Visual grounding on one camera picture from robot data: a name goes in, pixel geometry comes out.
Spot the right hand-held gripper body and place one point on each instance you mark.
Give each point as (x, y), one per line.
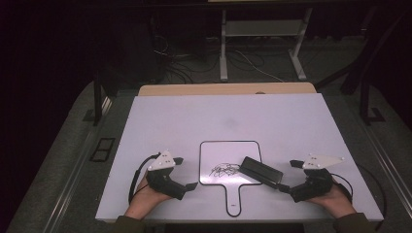
(315, 184)

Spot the person's left hand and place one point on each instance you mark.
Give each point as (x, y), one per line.
(144, 199)

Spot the white metal stand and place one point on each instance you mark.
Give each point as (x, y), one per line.
(223, 48)

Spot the metal floor rail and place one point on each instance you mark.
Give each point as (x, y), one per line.
(396, 181)
(60, 210)

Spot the person's right hand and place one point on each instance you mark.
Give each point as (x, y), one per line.
(336, 200)

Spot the black upright stand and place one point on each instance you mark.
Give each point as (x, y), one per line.
(364, 103)
(97, 103)

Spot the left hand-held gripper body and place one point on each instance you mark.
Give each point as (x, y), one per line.
(162, 181)

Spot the light wooden table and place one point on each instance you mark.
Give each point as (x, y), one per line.
(194, 89)

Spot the black slanted stand leg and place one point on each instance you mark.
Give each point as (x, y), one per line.
(351, 84)

